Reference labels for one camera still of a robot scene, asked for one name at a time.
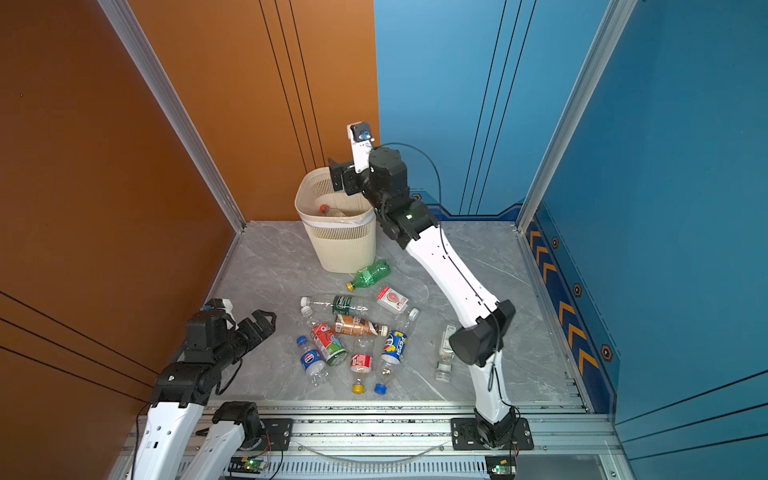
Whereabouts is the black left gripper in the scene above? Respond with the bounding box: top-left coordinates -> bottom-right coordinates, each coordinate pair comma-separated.
216,309 -> 276,371

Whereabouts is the pepsi bottle blue cap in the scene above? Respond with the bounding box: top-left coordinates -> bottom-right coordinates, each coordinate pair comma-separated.
374,330 -> 408,395
296,336 -> 329,386

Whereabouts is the clear bottle green white label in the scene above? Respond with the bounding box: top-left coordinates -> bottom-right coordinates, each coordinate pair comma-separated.
435,325 -> 457,383

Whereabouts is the clear bottle red cap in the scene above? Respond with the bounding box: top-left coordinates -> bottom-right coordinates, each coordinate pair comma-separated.
319,204 -> 346,218

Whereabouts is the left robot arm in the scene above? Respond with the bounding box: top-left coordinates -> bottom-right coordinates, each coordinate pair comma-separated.
130,299 -> 277,479

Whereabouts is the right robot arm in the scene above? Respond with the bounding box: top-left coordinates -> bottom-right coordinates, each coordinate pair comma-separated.
328,146 -> 522,449

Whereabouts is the cream slatted waste bin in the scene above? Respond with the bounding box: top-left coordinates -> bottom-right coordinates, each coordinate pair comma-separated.
294,168 -> 376,274

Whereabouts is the clear crushed bottle white cap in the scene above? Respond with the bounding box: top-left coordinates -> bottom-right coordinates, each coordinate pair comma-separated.
300,306 -> 323,330

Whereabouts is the red green label bottle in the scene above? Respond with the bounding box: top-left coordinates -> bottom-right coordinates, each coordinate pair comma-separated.
311,323 -> 348,366

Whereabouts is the brown label bottle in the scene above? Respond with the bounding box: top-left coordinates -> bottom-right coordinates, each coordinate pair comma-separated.
333,314 -> 390,337

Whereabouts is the clear bottle dark green label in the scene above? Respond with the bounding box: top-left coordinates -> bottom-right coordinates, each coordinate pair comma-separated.
300,293 -> 375,316

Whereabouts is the small green bottle yellow cap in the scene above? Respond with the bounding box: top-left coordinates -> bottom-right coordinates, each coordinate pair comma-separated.
346,260 -> 391,291

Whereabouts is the red label bottle yellow cap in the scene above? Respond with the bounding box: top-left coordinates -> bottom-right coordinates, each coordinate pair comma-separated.
349,337 -> 373,395

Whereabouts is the white red juice carton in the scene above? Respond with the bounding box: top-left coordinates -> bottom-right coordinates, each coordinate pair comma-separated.
376,286 -> 409,316

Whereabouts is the clear bottle white cap centre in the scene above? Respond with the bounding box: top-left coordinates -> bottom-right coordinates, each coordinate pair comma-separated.
395,307 -> 421,334

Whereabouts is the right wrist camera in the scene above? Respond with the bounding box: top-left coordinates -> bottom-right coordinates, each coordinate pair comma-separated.
347,122 -> 374,173

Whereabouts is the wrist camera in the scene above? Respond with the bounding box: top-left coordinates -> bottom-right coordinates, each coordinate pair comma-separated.
202,298 -> 233,315
347,122 -> 374,173

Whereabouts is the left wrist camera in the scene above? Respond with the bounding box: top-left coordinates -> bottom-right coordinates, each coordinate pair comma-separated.
202,298 -> 233,315

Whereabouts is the left aluminium frame post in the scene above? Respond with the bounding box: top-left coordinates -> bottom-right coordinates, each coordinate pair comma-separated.
98,0 -> 246,235

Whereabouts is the aluminium frame post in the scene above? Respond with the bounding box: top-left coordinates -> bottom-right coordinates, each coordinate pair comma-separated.
516,0 -> 637,234
98,0 -> 246,235

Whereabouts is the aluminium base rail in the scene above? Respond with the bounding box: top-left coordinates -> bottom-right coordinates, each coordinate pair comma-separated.
110,401 -> 633,479

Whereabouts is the right aluminium frame post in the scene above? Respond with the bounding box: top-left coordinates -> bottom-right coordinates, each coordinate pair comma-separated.
516,0 -> 637,234

